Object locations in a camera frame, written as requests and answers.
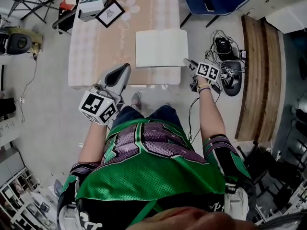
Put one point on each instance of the purple wristband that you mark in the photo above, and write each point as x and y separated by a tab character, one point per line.
205	90

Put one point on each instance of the beige patterned tablecloth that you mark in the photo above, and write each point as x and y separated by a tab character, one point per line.
108	47

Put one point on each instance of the white cardboard box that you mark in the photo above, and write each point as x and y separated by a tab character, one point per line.
90	7

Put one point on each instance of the dark oval floor tray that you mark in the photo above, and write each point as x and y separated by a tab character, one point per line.
236	90

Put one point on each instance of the black picture frame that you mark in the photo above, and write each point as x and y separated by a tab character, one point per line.
110	13

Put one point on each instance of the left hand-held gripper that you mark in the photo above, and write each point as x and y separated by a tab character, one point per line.
92	104

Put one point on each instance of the person's left forearm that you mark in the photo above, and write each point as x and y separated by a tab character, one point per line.
92	142

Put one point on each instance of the person's green mesh jersey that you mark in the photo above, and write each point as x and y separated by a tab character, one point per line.
148	176

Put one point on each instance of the wooden bench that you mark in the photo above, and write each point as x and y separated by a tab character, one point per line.
259	80

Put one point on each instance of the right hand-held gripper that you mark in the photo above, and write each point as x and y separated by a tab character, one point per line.
207	71

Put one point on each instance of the person's grey sneaker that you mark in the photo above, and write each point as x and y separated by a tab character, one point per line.
136	100

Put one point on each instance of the black phone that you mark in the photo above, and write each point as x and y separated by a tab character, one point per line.
209	4

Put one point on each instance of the spare hand-held gripper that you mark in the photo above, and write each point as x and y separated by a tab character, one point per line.
227	73

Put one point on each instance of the person's blue jeans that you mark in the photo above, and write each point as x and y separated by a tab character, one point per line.
163	115

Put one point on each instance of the grey and black speaker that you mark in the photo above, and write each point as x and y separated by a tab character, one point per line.
19	43

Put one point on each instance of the white notebook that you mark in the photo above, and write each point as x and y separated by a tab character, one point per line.
160	48

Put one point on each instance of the person's right forearm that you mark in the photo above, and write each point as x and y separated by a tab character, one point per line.
211	114

